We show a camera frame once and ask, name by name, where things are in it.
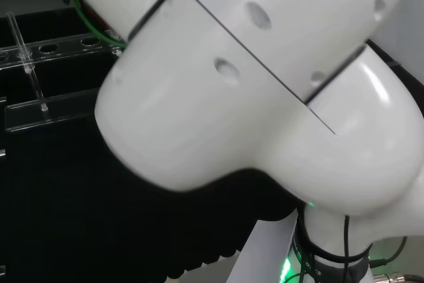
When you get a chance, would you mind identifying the black bench cloth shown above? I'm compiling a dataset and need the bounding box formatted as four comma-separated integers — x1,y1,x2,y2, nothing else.
0,6,424,283

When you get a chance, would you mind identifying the black cable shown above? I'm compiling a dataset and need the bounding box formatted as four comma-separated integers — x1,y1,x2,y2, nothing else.
342,215,409,283

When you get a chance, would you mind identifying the green cable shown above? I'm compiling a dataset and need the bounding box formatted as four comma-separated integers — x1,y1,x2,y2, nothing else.
68,0,129,49

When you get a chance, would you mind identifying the clear acrylic funnel stand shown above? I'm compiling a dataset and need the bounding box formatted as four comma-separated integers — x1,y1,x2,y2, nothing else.
0,13,129,133

